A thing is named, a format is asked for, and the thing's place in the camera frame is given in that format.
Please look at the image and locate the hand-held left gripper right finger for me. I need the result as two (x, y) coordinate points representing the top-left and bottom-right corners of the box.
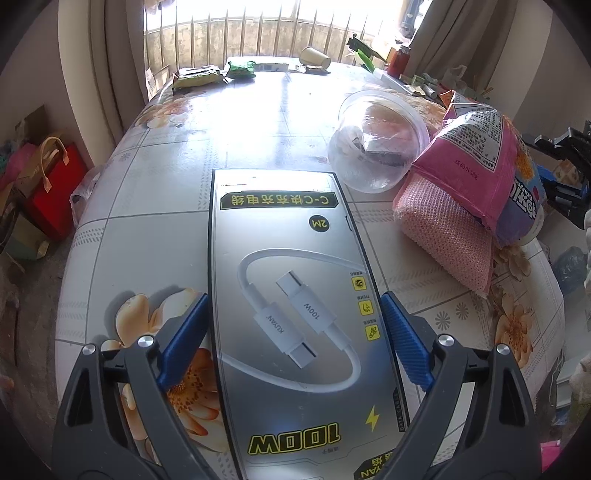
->
(369, 291), (543, 480)

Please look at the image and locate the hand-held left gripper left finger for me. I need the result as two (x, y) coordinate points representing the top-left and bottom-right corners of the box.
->
(51, 292), (222, 480)

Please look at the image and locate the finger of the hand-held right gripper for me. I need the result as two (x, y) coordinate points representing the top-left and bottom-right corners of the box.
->
(540, 170), (591, 215)
(523, 120), (591, 161)

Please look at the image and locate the silver charging cable box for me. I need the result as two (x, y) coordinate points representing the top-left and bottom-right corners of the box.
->
(206, 168), (411, 480)

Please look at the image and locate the dark blue bag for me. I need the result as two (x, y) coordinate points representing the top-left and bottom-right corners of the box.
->
(553, 247), (589, 301)

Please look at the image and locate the pink printed snack bag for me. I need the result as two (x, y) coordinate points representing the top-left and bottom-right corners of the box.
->
(411, 90), (548, 247)

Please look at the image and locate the pink mesh packet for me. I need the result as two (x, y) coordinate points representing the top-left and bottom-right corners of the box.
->
(392, 173), (495, 298)

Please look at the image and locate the floral tablecloth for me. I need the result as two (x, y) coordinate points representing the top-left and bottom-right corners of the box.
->
(54, 58), (566, 480)

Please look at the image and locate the beige curtain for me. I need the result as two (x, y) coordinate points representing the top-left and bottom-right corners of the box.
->
(409, 0), (509, 88)
(58, 0), (148, 167)

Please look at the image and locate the clear plastic bowl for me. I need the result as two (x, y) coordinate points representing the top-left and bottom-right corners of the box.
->
(327, 89), (431, 193)

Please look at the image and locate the dark foil wrapper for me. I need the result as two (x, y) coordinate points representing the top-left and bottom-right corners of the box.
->
(355, 131), (413, 169)

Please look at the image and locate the red gift bag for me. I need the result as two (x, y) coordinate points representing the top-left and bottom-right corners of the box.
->
(25, 137), (88, 241)

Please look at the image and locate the white box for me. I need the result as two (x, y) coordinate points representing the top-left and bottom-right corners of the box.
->
(374, 69), (407, 90)

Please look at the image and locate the green and black tool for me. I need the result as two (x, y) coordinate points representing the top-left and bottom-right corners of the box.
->
(346, 34), (386, 72)

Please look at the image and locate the yellow-green snack packet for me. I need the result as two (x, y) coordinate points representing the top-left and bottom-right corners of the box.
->
(172, 66), (222, 90)

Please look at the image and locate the green snack packet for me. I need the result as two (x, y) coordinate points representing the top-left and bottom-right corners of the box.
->
(225, 60), (256, 80)

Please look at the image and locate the brown paper cup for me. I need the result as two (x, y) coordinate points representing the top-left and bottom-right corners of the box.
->
(300, 46), (332, 70)

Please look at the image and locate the window railing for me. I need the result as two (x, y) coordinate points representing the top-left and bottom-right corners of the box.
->
(143, 9), (416, 70)

